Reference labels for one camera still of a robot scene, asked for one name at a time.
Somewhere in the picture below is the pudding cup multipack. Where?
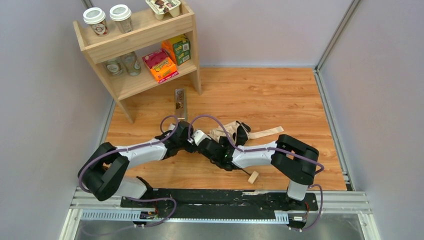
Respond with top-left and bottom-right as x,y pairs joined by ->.
145,0 -> 181,20

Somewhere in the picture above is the clear glass jar left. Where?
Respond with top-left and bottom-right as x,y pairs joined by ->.
103,57 -> 124,76

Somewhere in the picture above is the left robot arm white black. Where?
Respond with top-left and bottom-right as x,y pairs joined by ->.
77,121 -> 194,202

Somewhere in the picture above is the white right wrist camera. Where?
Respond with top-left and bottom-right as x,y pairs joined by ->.
187,129 -> 211,146

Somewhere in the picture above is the clear glass jar right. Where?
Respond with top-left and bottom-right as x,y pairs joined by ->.
120,51 -> 141,77

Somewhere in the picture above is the beige umbrella with black shaft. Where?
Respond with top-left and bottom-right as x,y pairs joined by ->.
208,120 -> 285,185

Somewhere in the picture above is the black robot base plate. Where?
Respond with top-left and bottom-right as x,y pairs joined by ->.
120,188 -> 319,217

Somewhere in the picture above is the wooden two-tier shelf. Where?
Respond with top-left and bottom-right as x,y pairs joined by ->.
73,0 -> 203,123

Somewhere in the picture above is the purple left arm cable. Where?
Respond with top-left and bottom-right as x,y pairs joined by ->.
77,115 -> 181,195

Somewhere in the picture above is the green orange carton box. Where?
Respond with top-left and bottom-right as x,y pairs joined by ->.
161,34 -> 191,66

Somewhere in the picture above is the paper cup red logo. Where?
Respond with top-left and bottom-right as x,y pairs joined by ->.
83,7 -> 109,37

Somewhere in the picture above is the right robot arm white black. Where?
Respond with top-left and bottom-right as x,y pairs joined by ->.
193,131 -> 324,201

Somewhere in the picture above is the aluminium slotted cable rail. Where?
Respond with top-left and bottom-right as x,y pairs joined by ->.
80,209 -> 290,224

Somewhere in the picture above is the clear glass jar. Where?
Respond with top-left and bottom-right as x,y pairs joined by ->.
120,51 -> 141,77
103,57 -> 124,76

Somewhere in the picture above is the paper cup grey sleeve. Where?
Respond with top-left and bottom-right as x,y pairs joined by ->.
109,4 -> 134,34

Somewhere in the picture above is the orange pink snack box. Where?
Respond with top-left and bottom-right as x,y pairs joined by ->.
142,48 -> 179,84

